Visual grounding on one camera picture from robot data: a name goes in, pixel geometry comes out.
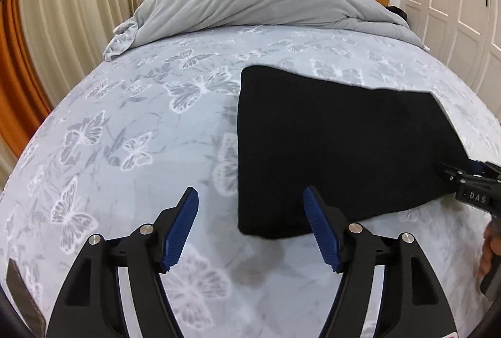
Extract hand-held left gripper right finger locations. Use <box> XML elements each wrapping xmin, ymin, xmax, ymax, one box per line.
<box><xmin>302</xmin><ymin>185</ymin><xmax>457</xmax><ymax>338</ymax></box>

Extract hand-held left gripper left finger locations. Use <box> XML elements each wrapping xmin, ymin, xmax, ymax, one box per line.
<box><xmin>46</xmin><ymin>187</ymin><xmax>199</xmax><ymax>338</ymax></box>

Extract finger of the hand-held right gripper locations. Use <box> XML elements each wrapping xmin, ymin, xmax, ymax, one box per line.
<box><xmin>436</xmin><ymin>160</ymin><xmax>488</xmax><ymax>186</ymax></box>

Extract black pants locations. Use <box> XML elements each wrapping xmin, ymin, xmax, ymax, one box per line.
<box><xmin>237</xmin><ymin>65</ymin><xmax>470</xmax><ymax>241</ymax></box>

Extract person's right hand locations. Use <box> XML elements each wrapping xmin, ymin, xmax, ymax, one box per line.
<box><xmin>478</xmin><ymin>220</ymin><xmax>501</xmax><ymax>282</ymax></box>

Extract butterfly print bed sheet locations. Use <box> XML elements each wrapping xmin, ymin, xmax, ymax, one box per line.
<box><xmin>0</xmin><ymin>24</ymin><xmax>501</xmax><ymax>338</ymax></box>

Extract dark cloth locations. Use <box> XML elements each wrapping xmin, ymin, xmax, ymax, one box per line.
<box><xmin>387</xmin><ymin>5</ymin><xmax>410</xmax><ymax>28</ymax></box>

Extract cream curtain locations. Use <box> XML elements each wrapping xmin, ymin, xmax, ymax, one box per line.
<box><xmin>18</xmin><ymin>0</ymin><xmax>137</xmax><ymax>78</ymax></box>
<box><xmin>0</xmin><ymin>136</ymin><xmax>20</xmax><ymax>186</ymax></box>

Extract orange curtain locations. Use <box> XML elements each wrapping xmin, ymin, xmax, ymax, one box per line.
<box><xmin>0</xmin><ymin>0</ymin><xmax>52</xmax><ymax>159</ymax></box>

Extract grey duvet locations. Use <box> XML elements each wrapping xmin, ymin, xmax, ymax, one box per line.
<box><xmin>103</xmin><ymin>0</ymin><xmax>431</xmax><ymax>63</ymax></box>

